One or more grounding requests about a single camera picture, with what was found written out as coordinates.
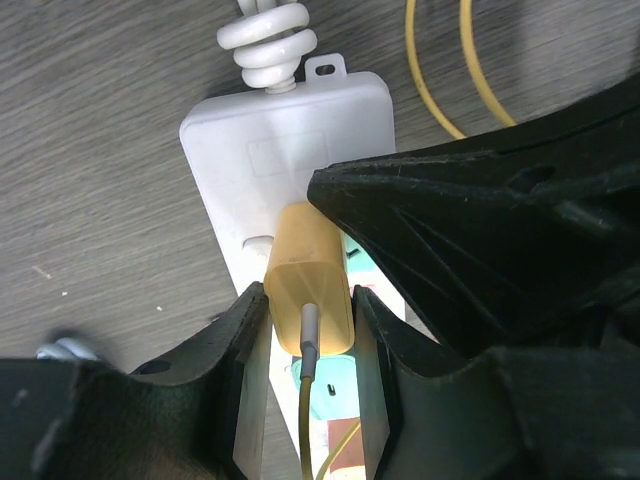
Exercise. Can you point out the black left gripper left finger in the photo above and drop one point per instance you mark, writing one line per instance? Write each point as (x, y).
(195, 412)

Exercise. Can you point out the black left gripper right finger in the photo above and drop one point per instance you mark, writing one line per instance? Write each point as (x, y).
(510, 413)

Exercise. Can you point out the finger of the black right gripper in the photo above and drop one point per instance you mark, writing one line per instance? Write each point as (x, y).
(507, 236)

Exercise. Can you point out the orange USB charger plug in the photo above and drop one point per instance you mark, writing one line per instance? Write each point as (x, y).
(307, 266)

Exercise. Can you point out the white power strip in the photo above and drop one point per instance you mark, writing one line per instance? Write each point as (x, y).
(253, 154)

